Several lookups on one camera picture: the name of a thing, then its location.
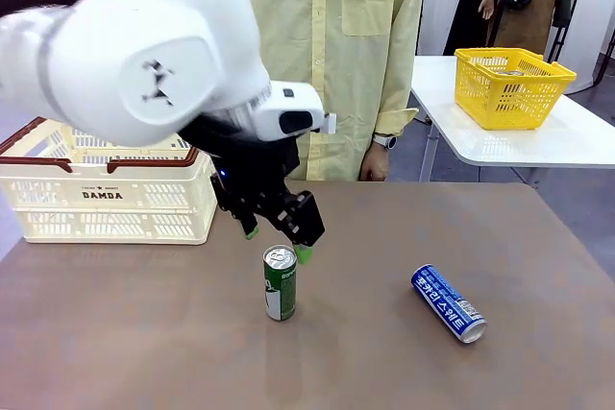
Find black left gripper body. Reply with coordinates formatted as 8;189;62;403
209;133;302;218

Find green drink can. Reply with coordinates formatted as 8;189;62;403
261;245;299;323

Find blue drink can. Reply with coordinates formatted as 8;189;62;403
410;263;488;345

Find person's left forearm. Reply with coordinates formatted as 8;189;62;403
372;20;419;140

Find yellow plastic basket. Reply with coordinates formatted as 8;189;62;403
454;47;578;132

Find person's left hand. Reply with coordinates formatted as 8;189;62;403
359;143;393;183

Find person's yellow shirt torso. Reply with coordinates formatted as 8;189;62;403
230;0;428;183

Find white side table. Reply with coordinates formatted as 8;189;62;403
410;55;615;185

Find background person brown apron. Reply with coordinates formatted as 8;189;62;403
444;0;580;57

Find black tripod stand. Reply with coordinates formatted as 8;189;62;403
550;0;592;65

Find cream shopping basket brown handles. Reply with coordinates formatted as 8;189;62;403
0;116;220;246

